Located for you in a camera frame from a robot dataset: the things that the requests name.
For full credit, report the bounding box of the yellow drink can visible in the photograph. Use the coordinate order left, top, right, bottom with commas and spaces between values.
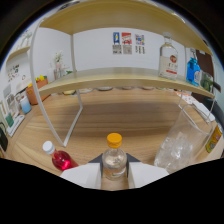
205, 123, 223, 154

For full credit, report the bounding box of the white notebook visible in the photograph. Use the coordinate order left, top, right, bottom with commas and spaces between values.
189, 99, 216, 123

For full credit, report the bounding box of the two-tier wooden shelf rack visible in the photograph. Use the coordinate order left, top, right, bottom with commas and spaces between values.
29, 0, 216, 148

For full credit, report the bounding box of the clear bottle orange cap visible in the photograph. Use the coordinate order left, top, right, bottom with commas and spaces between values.
101, 132, 128, 181

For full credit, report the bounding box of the small white blue jar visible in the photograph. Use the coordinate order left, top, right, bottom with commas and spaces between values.
19, 96, 32, 115

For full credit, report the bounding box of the dark green bottle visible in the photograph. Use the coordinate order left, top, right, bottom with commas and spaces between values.
200, 71, 214, 93

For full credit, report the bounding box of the clear bottle red label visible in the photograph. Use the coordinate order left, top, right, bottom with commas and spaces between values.
158, 31, 179, 81

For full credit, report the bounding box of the white stand with teal cup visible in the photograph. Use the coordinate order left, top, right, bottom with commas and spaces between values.
5, 113, 26, 138

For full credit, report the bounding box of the clear glass cup with ice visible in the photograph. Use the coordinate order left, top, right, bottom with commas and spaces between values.
153, 104, 214, 174

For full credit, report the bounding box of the blue liquid bottle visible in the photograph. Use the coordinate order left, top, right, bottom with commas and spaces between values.
185, 49, 202, 87

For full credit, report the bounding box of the wooden wall shelf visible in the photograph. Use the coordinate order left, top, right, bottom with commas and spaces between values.
6, 45, 32, 61

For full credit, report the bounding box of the red liquid bottle white cap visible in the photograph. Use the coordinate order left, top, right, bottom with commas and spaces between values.
42, 140, 79, 172

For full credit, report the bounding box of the flower vase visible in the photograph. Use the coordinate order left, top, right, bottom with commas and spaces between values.
51, 50, 66, 80

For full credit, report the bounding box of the black bag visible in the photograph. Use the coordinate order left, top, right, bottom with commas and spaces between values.
0, 126, 9, 153

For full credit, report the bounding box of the orange pot with toys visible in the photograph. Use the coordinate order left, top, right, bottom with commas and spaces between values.
25, 75, 51, 106

